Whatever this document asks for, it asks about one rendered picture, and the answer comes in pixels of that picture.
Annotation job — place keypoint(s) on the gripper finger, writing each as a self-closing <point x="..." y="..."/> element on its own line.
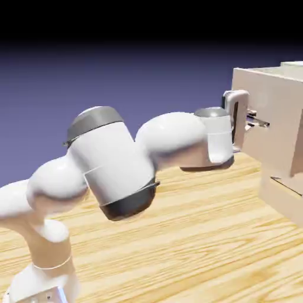
<point x="249" y="127"/>
<point x="251" y="112"/>

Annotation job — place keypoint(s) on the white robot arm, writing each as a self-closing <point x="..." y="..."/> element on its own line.
<point x="113" y="156"/>

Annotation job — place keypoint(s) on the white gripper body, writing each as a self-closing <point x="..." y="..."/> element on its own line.
<point x="242" y="123"/>

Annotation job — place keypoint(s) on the beige drawer front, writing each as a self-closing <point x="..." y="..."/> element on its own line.
<point x="272" y="99"/>

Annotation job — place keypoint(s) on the beige wooden cabinet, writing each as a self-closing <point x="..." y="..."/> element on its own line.
<point x="281" y="201"/>

